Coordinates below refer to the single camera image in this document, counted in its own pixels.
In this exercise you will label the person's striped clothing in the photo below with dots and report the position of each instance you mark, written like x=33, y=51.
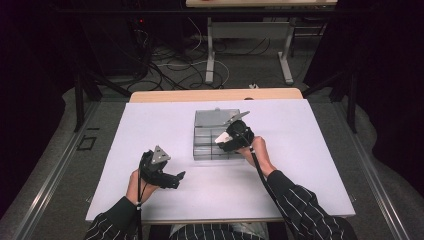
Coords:
x=216, y=232

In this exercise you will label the clear plastic compartment box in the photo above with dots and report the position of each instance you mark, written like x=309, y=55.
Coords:
x=208, y=143

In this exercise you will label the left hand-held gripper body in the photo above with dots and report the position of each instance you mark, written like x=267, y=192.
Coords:
x=153, y=173

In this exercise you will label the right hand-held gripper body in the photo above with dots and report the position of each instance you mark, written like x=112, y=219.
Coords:
x=241, y=135

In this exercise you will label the person's left hand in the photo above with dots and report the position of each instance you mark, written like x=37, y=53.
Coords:
x=136, y=191

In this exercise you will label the white plug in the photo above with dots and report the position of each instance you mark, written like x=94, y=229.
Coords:
x=253, y=86

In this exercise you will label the aluminium floor rail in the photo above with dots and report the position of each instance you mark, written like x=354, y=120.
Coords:
x=370, y=180
x=50, y=180

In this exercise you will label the light wooden table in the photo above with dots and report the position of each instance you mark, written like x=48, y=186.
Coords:
x=200, y=95

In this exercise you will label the person's right hand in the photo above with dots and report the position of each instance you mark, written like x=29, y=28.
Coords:
x=260, y=153

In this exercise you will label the black computer tower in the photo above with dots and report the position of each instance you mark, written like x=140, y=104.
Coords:
x=113, y=43

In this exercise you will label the desk with white legs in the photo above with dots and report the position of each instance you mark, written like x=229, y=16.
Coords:
x=210, y=50

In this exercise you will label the black metal stand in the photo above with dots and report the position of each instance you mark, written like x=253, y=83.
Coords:
x=350, y=96
x=80, y=96

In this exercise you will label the white table mat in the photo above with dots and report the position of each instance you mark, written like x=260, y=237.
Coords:
x=216, y=200

